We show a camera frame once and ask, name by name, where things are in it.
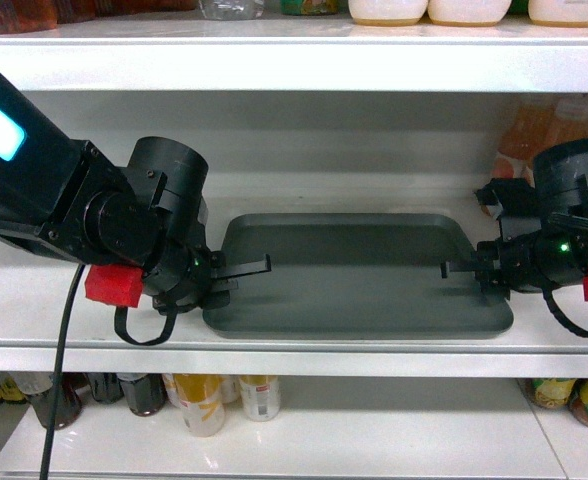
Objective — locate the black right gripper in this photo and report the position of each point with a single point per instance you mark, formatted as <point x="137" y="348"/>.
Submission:
<point x="530" y="263"/>

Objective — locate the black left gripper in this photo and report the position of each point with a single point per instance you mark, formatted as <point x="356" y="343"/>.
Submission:
<point x="181" y="277"/>

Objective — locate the grey rectangular tray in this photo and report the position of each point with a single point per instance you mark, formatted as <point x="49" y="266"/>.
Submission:
<point x="352" y="277"/>

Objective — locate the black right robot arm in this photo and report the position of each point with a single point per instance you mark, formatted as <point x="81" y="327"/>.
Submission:
<point x="555" y="202"/>

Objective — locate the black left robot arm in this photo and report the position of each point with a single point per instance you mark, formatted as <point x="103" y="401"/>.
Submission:
<point x="139" y="228"/>

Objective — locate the yellow white drink can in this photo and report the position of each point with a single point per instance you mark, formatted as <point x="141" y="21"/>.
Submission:
<point x="200" y="403"/>

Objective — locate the dark soda bottle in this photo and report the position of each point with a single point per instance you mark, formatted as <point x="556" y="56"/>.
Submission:
<point x="144" y="392"/>

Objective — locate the white upper shelf board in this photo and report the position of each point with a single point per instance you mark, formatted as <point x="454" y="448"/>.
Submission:
<point x="295" y="54"/>

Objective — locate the clear water bottle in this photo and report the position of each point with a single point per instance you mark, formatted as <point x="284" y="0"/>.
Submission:
<point x="231" y="10"/>

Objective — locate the red left wrist camera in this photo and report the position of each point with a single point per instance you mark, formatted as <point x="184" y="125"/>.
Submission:
<point x="115" y="285"/>

